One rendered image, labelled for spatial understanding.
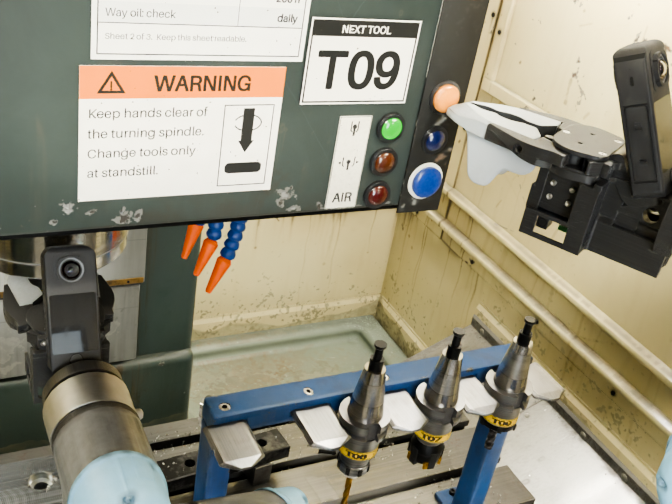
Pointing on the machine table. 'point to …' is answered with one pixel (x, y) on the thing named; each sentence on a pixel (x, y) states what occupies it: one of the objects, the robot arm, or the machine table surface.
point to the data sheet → (199, 30)
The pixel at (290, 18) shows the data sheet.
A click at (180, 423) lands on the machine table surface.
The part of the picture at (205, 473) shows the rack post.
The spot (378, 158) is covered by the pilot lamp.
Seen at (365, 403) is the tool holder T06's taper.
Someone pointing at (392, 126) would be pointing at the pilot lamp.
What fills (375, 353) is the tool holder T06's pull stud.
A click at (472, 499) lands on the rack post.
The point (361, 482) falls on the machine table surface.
